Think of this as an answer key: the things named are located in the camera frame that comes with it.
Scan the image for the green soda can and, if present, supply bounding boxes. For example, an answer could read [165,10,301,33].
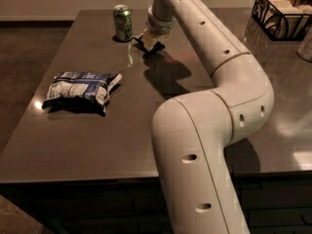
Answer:
[113,4,133,42]

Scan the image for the black rxbar chocolate bar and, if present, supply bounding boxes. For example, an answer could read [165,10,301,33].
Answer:
[135,35,165,53]

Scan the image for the black wire basket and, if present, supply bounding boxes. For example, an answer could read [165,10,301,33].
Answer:
[252,0,312,41]

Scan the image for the blue white chip bag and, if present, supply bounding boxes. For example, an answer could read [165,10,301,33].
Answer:
[42,71,122,115]

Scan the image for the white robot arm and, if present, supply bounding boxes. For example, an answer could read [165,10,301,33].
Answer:
[143,0,274,234]

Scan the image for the dark cabinet with drawers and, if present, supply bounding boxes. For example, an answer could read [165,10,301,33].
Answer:
[0,172,312,234]

